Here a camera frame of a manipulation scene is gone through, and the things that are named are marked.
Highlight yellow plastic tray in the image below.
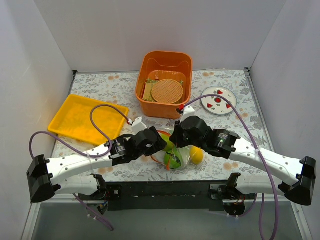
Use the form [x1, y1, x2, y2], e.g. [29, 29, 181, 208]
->
[47, 94, 129, 146]

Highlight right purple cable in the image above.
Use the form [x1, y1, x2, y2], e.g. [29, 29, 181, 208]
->
[178, 94, 280, 240]

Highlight yellow fake lemon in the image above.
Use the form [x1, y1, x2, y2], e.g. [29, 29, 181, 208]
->
[189, 146, 204, 165]

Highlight round woven orange coaster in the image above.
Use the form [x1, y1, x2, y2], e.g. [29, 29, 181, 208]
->
[151, 79, 184, 104]

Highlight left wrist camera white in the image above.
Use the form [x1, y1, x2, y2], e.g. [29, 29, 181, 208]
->
[127, 117, 147, 138]

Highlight orange plastic bin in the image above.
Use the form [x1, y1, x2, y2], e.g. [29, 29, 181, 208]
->
[135, 51, 193, 120]

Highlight clear zip top bag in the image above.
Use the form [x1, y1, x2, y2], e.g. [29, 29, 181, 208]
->
[150, 129, 204, 171]

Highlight green fake melon black stripes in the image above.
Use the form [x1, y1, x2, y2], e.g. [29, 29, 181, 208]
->
[163, 149, 182, 169]

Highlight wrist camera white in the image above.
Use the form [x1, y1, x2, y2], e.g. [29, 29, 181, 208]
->
[127, 117, 147, 138]
[176, 104, 195, 122]

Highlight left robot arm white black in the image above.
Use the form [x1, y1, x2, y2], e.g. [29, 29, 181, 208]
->
[26, 127, 167, 203]

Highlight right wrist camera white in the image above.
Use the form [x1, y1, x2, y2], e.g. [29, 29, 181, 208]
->
[176, 104, 195, 122]

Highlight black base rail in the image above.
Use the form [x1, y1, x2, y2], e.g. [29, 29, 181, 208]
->
[74, 179, 261, 216]

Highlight white plate with strawberries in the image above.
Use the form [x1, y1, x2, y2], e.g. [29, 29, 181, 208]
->
[201, 86, 237, 116]

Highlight green fake pear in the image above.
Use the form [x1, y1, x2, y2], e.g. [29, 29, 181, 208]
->
[160, 133, 174, 152]

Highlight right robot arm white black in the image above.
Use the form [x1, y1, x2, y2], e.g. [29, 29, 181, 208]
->
[169, 116, 317, 206]

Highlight square woven mat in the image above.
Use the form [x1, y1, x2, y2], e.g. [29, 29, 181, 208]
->
[142, 82, 155, 102]

